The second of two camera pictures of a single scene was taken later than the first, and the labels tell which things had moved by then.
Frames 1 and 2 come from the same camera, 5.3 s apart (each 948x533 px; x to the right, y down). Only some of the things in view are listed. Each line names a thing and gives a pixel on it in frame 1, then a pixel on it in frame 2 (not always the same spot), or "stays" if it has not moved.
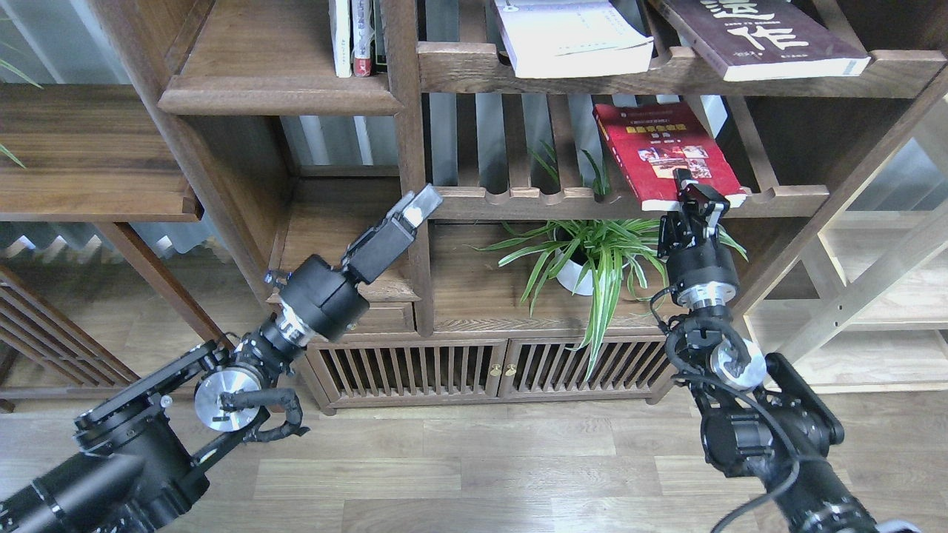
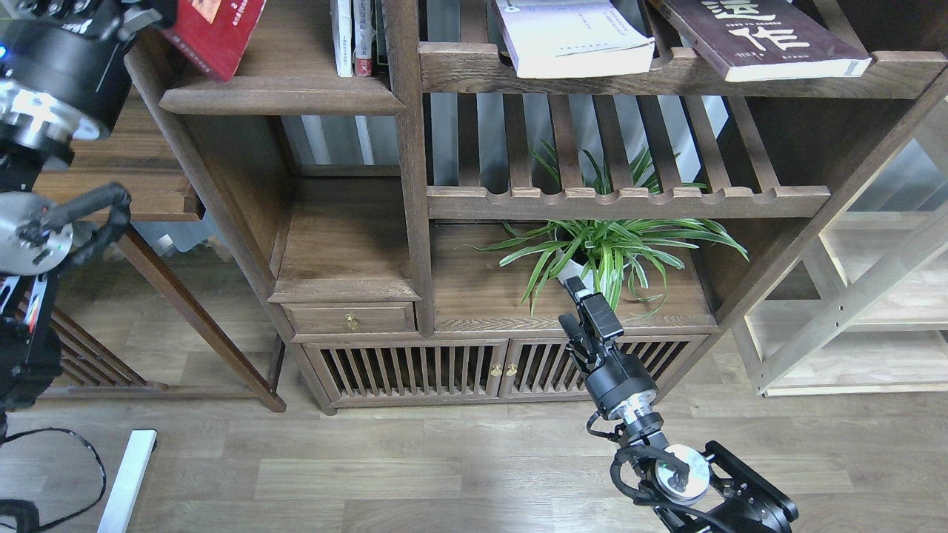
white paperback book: (562, 38) stays
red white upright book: (362, 38) stays
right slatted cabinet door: (553, 368) stays
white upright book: (339, 19) stays
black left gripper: (326, 300) to (70, 61)
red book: (652, 139) to (215, 33)
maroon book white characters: (764, 39) stays
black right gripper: (701, 267) to (622, 383)
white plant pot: (586, 264) stays
